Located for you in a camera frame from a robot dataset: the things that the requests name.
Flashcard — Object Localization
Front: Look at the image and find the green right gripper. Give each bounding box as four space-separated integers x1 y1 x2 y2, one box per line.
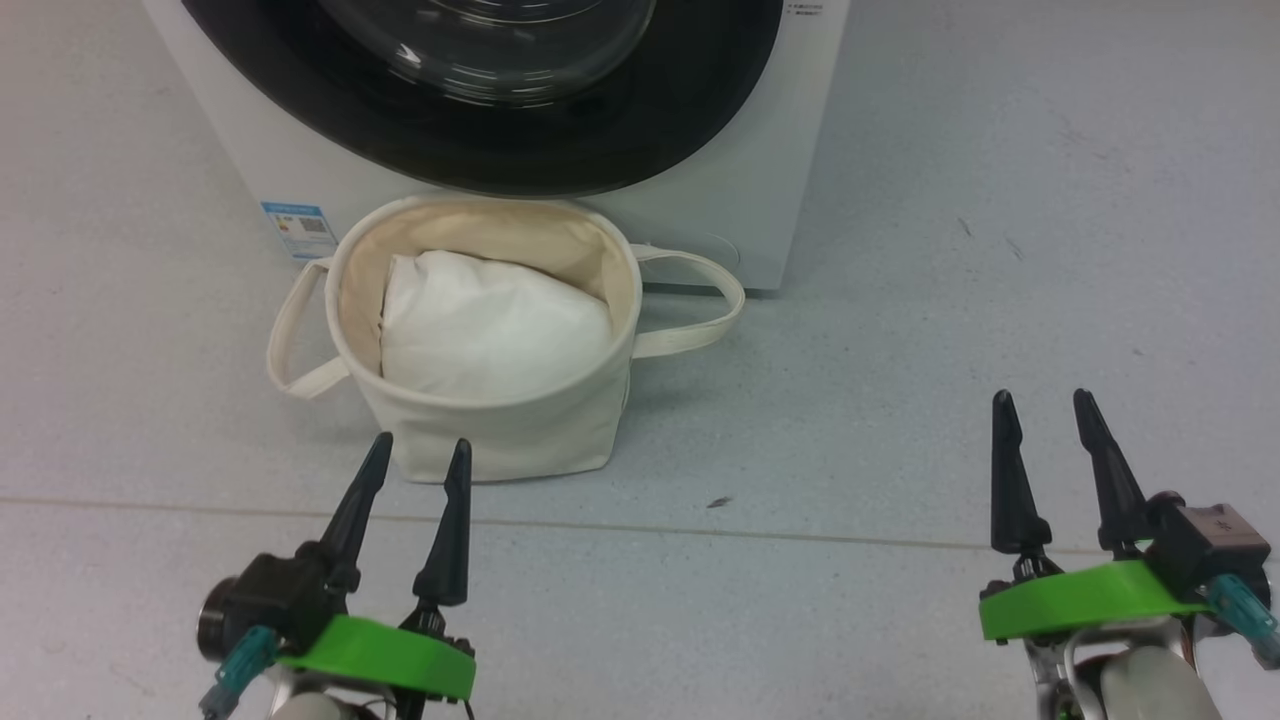
979 387 1213 644

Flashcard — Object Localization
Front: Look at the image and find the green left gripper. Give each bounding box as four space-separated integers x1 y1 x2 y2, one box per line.
274 431 478 702

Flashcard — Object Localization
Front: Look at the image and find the black round glass washer door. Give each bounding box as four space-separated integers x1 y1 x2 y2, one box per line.
180 0 787 199

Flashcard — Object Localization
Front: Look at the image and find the cream canvas laundry basket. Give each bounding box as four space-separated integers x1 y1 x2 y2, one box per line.
266 192 747 485

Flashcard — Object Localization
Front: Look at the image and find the white front-load washing machine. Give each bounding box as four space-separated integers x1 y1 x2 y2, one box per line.
140 0 853 293

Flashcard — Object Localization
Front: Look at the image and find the white pillow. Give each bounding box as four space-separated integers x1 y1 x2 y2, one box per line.
379 249 614 407

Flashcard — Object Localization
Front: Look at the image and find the blue energy label sticker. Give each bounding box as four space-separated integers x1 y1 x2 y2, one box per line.
260 201 339 262

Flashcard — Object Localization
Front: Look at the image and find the teal plug left camera cable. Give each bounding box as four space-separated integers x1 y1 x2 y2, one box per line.
198 624 281 720

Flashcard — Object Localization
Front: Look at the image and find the teal plug camera cable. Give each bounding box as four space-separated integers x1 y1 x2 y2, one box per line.
1203 574 1280 673
198 624 281 720

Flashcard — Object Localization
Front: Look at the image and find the teal plug right camera cable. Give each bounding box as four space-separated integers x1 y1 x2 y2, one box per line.
1203 574 1280 673

